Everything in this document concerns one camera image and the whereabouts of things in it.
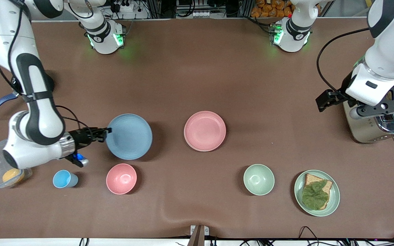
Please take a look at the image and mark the green lettuce leaf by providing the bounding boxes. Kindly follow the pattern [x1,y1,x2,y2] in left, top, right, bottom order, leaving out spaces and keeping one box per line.
[302,180,329,210]

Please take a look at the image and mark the black round pot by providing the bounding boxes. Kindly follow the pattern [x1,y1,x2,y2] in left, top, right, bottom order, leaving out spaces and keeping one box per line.
[11,70,55,99]

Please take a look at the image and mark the thin black cable loop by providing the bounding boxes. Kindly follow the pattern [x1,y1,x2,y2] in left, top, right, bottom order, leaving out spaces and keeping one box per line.
[298,225,320,246]

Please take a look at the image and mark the pink plate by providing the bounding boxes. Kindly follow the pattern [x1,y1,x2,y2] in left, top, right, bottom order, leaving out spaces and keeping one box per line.
[184,111,226,152]

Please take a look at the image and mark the blue plate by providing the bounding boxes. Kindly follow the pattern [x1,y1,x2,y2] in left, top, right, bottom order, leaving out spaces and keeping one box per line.
[105,113,153,160]

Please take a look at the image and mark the beige chrome toaster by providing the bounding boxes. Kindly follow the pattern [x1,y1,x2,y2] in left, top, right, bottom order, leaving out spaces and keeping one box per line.
[343,99,394,144]

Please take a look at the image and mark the pink bowl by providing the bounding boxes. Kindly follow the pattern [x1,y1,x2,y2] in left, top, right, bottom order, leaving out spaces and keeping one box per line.
[106,163,137,195]

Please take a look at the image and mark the yellow food piece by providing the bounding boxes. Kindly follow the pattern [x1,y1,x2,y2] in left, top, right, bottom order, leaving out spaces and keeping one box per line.
[2,168,25,185]

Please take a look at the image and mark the blue cup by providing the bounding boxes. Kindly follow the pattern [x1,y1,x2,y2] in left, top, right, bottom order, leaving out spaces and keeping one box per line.
[53,169,79,189]

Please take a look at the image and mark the brown bread slice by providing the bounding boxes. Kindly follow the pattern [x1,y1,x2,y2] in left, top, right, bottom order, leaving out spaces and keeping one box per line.
[301,173,333,210]

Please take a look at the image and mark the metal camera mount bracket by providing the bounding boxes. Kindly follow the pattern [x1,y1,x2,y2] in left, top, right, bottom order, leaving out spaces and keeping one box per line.
[187,224,210,246]

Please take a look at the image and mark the orange snack bag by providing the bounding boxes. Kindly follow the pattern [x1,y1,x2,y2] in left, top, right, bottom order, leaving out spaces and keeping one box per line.
[251,0,295,18]

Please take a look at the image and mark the green plate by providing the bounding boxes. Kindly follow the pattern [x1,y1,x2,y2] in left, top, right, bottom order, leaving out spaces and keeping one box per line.
[294,169,340,217]

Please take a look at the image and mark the brown table cloth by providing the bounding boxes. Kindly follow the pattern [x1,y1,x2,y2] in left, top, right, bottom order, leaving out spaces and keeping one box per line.
[0,17,394,240]

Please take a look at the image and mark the green bowl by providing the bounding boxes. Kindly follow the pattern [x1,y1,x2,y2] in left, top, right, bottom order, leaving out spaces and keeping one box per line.
[243,164,275,196]

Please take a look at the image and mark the white power strip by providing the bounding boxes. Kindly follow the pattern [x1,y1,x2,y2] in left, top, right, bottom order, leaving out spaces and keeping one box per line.
[110,0,136,13]

